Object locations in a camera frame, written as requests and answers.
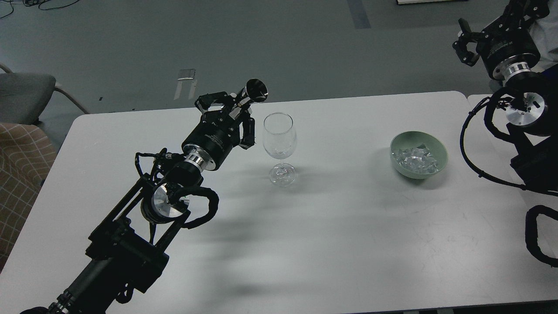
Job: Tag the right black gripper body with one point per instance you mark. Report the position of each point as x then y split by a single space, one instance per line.
500 47

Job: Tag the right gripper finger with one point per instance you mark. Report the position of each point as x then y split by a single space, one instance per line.
466 37
519 14

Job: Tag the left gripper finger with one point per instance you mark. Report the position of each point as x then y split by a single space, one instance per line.
225 101
246 121

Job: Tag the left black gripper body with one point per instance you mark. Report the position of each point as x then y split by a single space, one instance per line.
216 134

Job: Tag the silver metal jigger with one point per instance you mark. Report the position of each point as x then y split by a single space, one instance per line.
255 91

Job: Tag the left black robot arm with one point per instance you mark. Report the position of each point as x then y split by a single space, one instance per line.
128 247

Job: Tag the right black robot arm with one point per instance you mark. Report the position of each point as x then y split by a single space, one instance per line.
523 111

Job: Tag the clear wine glass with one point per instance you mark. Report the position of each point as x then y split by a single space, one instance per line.
280 141

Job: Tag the clear ice cubes pile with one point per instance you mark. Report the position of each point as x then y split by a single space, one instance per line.
418 160

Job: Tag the silver floor plate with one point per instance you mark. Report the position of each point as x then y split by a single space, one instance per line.
186 74

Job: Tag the seated person in black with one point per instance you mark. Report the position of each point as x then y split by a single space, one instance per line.
544 32

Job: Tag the green bowl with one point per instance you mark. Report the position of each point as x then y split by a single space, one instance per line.
410 139

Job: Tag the grey chair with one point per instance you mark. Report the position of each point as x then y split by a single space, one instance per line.
24 96

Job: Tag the checkered brown cushion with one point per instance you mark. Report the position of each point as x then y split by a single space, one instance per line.
26 157

